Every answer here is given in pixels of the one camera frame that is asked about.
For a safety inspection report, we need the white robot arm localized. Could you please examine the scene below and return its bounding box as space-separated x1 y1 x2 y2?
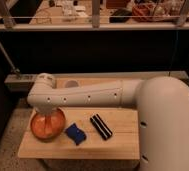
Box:
28 73 189 171

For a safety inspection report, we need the orange ceramic bowl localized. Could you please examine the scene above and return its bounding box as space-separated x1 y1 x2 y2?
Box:
30 109 66 141

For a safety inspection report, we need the blue cloth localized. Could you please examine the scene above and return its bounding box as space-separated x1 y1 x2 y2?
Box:
65 123 86 145

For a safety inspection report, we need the white plastic cup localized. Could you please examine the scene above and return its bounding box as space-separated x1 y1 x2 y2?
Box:
65 80 79 88

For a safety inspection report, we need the grey metal beam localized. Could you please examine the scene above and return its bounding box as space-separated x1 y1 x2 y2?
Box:
4 71 189 92

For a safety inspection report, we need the black white striped block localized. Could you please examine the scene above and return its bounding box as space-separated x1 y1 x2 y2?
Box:
90 114 113 140

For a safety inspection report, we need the metal diagonal strut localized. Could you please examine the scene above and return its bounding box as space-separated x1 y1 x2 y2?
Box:
0 41 21 79

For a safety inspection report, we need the wooden table board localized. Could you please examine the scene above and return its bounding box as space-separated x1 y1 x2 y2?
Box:
18 107 139 160

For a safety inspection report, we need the black object on shelf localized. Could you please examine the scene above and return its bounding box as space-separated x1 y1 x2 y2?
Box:
109 8 132 23

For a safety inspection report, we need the red object on shelf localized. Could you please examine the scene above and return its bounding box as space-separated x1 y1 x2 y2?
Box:
131 3 166 23

